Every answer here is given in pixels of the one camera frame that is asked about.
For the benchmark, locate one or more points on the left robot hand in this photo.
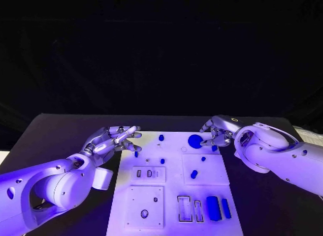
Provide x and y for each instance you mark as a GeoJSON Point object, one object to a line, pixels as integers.
{"type": "Point", "coordinates": [109, 142]}

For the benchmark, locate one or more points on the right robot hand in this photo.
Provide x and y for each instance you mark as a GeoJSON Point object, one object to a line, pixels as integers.
{"type": "Point", "coordinates": [222, 132]}

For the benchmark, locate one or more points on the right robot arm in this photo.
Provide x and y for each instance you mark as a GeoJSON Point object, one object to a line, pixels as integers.
{"type": "Point", "coordinates": [282, 156]}

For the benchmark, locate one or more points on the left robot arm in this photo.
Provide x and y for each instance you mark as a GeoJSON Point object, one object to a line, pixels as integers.
{"type": "Point", "coordinates": [43, 182]}

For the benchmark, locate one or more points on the white task board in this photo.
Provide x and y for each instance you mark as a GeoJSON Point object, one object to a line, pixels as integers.
{"type": "Point", "coordinates": [171, 184]}

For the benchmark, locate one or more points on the blue gear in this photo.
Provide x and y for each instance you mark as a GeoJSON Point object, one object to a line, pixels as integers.
{"type": "Point", "coordinates": [194, 141]}

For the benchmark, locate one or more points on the thin blue cylinder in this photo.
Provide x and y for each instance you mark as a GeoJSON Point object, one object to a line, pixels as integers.
{"type": "Point", "coordinates": [226, 208]}

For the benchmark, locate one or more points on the large blue cylinder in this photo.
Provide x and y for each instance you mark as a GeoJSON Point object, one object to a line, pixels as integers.
{"type": "Point", "coordinates": [213, 208]}

